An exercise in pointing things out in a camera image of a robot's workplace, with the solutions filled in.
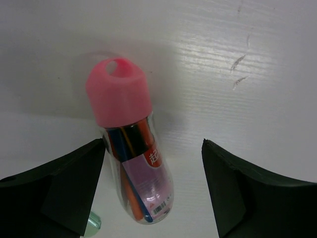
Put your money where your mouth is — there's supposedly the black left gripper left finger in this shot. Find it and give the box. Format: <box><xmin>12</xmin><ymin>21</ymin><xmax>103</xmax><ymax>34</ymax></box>
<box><xmin>0</xmin><ymin>139</ymin><xmax>105</xmax><ymax>238</ymax></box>

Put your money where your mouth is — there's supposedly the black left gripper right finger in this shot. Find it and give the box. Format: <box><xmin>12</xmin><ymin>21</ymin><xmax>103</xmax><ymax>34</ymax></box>
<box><xmin>202</xmin><ymin>140</ymin><xmax>317</xmax><ymax>238</ymax></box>

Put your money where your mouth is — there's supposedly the mint green highlighter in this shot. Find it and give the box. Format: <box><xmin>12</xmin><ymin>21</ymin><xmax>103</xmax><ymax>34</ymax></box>
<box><xmin>87</xmin><ymin>211</ymin><xmax>102</xmax><ymax>230</ymax></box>

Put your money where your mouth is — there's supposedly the pink-capped clear marker jar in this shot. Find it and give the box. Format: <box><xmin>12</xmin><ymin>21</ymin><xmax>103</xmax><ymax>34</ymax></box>
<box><xmin>86</xmin><ymin>58</ymin><xmax>174</xmax><ymax>225</ymax></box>

